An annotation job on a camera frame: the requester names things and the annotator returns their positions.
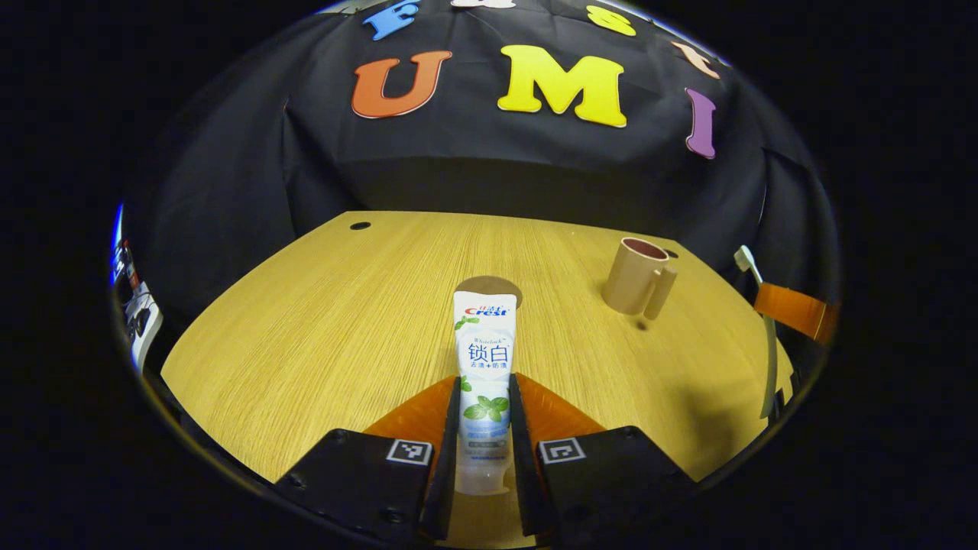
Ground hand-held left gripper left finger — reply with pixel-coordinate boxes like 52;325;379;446
274;373;462;547

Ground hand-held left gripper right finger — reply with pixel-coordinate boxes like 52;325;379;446
508;372;698;539

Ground pale green toothbrush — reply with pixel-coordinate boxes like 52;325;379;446
733;244;780;420

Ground white toothpaste tube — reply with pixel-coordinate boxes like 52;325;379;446
452;290;518;496

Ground beige cup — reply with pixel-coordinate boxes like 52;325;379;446
601;237;678;321

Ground round brown coaster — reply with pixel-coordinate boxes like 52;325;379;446
455;275;525;310

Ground black backdrop cloth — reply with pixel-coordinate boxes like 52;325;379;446
115;0;841;337

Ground white side table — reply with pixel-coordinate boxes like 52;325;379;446
126;286;164;370

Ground computer monitor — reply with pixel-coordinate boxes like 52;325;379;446
109;202;129;285

